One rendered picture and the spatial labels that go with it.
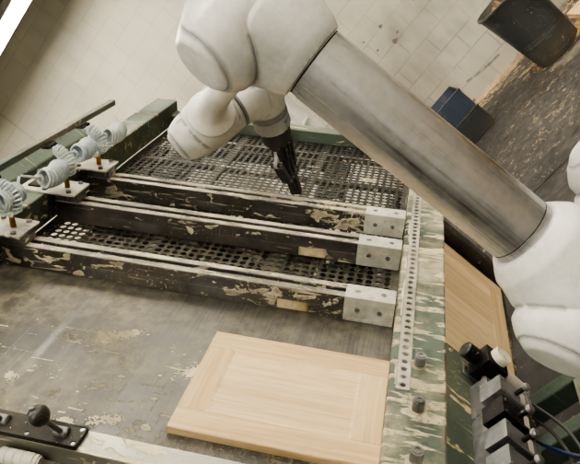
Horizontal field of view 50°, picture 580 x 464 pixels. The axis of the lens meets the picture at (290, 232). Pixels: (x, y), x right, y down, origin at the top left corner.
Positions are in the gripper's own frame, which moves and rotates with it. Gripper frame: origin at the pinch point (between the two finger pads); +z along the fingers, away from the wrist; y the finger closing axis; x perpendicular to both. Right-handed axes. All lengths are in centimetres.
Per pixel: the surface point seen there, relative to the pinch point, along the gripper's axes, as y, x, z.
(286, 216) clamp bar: 14.6, 14.1, 32.2
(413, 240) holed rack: 7.4, -27.7, 32.8
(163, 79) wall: 352, 288, 232
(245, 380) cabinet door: -56, -2, 1
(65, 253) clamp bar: -28, 57, -2
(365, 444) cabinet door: -65, -30, 1
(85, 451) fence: -80, 15, -17
